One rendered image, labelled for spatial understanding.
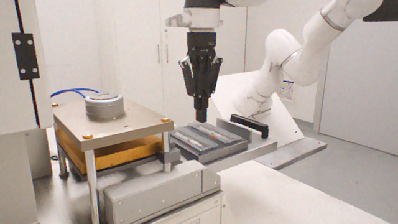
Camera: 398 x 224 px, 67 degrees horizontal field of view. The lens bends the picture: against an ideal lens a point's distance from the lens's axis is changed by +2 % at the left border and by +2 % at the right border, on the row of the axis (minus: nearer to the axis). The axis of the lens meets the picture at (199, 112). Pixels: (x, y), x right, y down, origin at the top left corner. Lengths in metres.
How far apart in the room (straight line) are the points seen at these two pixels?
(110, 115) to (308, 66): 0.77
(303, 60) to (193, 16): 0.54
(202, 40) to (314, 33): 0.50
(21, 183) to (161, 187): 0.25
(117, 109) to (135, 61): 2.36
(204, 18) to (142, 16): 2.31
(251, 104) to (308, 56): 0.34
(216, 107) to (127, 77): 1.77
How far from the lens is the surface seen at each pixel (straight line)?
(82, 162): 0.58
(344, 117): 3.77
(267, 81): 1.24
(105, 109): 0.63
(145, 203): 0.59
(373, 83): 3.58
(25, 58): 0.45
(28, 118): 0.47
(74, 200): 0.72
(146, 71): 3.05
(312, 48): 1.14
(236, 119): 0.96
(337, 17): 1.10
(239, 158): 0.79
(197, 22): 0.73
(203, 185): 0.66
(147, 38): 3.03
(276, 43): 1.19
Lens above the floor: 1.29
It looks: 17 degrees down
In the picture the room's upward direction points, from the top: straight up
